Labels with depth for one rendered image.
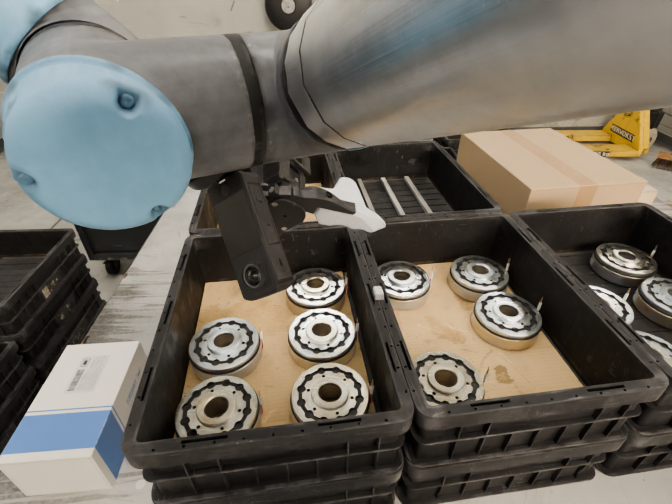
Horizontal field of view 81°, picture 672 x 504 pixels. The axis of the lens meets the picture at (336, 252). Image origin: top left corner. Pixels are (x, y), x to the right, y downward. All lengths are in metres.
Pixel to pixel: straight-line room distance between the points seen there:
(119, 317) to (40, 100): 0.81
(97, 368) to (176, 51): 0.60
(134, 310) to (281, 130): 0.79
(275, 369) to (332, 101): 0.49
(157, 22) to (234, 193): 3.57
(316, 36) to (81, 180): 0.12
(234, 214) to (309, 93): 0.20
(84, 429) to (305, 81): 0.60
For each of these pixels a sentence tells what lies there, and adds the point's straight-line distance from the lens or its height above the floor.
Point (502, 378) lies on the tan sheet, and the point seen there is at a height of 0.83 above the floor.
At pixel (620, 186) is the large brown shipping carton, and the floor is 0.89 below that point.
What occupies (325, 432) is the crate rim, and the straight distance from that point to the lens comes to 0.44.
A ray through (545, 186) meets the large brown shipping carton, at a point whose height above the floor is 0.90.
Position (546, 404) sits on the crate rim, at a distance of 0.51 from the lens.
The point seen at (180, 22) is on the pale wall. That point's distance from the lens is 3.86.
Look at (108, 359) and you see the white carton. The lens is 0.77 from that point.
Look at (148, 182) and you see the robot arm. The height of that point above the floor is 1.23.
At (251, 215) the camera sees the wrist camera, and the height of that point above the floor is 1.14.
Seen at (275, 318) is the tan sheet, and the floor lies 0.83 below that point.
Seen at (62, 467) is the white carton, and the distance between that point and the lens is 0.70.
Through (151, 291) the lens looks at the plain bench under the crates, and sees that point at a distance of 1.02.
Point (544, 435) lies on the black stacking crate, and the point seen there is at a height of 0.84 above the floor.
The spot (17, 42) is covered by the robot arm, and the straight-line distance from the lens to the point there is 0.31.
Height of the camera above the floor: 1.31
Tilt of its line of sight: 35 degrees down
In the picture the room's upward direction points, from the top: straight up
